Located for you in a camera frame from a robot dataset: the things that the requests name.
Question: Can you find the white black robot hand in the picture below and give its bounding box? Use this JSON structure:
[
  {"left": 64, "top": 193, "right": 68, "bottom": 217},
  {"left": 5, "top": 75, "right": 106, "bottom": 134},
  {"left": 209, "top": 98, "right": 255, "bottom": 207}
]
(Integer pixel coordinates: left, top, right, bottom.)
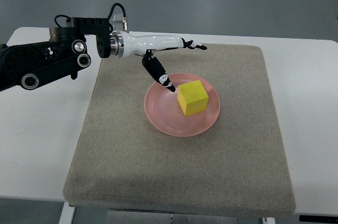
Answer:
[{"left": 110, "top": 31, "right": 207, "bottom": 92}]

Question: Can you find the yellow foam block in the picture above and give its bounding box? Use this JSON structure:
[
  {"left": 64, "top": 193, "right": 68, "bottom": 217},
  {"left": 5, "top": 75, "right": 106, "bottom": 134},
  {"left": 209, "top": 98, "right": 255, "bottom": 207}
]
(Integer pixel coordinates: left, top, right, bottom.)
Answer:
[{"left": 177, "top": 80, "right": 209, "bottom": 116}]

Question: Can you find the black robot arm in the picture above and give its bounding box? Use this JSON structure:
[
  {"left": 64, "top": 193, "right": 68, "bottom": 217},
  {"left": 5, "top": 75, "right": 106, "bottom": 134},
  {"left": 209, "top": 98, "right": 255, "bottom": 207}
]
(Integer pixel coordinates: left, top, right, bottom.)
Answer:
[{"left": 1, "top": 13, "right": 118, "bottom": 91}]

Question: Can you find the pink plate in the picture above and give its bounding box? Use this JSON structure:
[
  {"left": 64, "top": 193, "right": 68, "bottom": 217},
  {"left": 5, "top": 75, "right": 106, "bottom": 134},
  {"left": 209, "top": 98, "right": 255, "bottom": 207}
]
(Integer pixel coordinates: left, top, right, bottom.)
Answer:
[{"left": 144, "top": 73, "right": 221, "bottom": 137}]

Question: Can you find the beige felt mat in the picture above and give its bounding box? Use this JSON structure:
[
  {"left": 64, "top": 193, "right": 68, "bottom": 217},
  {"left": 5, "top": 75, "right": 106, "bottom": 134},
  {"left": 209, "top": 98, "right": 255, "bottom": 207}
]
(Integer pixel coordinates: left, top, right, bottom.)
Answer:
[{"left": 63, "top": 44, "right": 296, "bottom": 217}]

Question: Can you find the metal table crossbar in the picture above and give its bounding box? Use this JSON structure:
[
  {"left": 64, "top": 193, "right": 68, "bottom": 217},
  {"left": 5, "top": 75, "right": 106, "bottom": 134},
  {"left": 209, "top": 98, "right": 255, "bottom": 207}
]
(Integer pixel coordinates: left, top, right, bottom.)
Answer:
[{"left": 105, "top": 211, "right": 267, "bottom": 224}]

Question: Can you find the white table leg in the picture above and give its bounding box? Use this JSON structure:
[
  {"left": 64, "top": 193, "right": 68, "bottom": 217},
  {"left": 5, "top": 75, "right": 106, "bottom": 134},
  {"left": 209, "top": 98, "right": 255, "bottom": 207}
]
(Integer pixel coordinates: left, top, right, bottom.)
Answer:
[{"left": 59, "top": 202, "right": 76, "bottom": 224}]

